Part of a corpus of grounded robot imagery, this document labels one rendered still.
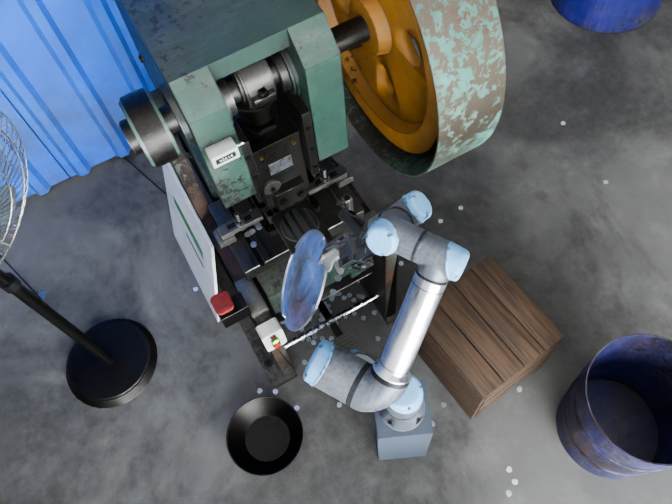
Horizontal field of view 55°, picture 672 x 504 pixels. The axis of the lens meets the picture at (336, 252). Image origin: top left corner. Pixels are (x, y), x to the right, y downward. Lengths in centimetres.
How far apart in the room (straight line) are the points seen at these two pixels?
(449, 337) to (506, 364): 22
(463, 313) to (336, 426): 68
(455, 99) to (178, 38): 64
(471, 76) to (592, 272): 165
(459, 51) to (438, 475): 167
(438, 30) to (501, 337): 129
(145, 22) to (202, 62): 20
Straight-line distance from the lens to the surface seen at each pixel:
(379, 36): 170
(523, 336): 239
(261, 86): 159
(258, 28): 155
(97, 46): 293
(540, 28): 374
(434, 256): 137
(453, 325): 236
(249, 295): 212
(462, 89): 146
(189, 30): 159
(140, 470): 275
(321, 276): 169
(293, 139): 177
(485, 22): 145
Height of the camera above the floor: 256
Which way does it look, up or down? 63 degrees down
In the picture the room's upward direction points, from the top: 9 degrees counter-clockwise
